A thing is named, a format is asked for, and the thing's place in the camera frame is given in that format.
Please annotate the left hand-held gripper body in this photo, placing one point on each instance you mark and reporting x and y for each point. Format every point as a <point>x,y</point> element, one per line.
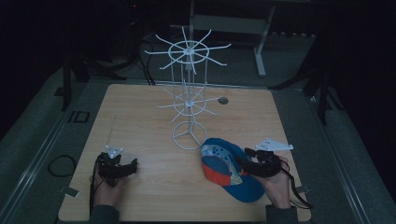
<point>109,166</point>

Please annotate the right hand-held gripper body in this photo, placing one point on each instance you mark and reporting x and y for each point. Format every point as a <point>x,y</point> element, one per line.
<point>268,161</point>

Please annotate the blue and orange cap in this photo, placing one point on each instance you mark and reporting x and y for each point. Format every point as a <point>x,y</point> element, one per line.
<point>227,174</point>

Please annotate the person's left hand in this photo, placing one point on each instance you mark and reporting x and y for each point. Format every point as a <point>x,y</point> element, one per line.
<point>107,193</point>

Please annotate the person's right hand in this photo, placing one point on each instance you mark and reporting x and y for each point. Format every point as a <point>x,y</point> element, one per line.
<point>277,189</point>

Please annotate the black tripod stand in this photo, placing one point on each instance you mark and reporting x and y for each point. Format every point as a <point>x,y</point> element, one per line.
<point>66,84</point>
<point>323,93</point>

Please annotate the grey metal table bracket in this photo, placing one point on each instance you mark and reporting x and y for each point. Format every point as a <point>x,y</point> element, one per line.
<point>72,192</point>
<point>302,189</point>

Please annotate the black floor bracket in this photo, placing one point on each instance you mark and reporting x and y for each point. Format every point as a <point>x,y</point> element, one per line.
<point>74,117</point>

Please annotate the grey metal desk frame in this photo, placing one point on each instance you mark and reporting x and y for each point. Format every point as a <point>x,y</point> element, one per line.
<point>260,46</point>

